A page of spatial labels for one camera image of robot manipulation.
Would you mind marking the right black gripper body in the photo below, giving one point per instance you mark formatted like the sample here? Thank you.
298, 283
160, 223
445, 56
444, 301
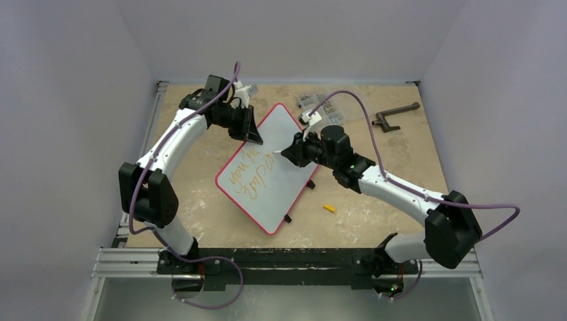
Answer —
300, 153

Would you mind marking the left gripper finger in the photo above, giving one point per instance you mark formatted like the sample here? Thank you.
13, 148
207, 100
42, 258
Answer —
249, 120
252, 135

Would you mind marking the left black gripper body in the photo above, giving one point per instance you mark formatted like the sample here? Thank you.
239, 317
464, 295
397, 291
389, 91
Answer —
234, 120

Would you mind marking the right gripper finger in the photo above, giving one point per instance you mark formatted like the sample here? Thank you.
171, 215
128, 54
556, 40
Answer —
293, 149
297, 160

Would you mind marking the pink framed whiteboard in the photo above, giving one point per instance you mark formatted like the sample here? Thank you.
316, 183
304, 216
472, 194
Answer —
263, 184

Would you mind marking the yellow marker cap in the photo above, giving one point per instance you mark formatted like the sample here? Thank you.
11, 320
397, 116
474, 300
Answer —
329, 208

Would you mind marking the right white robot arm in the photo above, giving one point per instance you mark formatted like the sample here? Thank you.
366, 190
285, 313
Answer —
450, 227

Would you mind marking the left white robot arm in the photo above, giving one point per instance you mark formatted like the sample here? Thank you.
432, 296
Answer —
146, 192

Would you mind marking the black whiteboard clip upper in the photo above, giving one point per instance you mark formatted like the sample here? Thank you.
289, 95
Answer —
311, 185

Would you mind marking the clear screw organizer box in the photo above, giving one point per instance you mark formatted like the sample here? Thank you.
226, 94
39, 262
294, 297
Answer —
330, 112

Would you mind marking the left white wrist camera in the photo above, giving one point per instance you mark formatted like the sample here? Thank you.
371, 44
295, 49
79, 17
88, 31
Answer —
243, 93

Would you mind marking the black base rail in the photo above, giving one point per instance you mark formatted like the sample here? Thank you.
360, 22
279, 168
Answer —
357, 268

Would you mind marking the aluminium frame rail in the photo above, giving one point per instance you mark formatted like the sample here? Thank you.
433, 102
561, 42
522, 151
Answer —
123, 262

